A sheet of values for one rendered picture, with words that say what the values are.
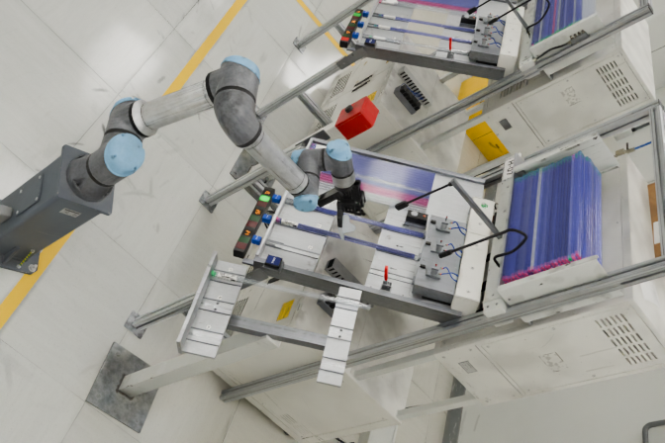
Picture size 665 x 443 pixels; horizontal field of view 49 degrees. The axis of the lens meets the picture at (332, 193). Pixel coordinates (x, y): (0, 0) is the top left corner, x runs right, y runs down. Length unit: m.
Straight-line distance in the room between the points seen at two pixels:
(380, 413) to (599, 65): 1.78
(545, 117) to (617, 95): 0.33
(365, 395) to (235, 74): 1.41
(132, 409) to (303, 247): 0.91
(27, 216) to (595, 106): 2.47
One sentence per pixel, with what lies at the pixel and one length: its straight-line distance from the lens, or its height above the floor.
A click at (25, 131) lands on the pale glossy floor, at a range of 3.07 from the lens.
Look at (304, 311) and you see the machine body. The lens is 2.73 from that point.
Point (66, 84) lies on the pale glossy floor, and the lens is 3.27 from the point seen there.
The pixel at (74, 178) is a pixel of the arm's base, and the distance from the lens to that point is 2.34.
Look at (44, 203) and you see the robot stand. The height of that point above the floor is 0.44.
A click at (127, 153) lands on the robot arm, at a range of 2.23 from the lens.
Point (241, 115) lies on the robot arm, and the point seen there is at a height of 1.16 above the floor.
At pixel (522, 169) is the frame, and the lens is 2.71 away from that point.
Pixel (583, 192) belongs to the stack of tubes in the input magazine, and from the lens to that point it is 2.48.
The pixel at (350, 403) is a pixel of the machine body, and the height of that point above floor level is 0.50.
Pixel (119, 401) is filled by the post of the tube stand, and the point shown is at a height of 0.01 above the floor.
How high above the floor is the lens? 2.43
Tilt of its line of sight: 36 degrees down
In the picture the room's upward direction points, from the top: 64 degrees clockwise
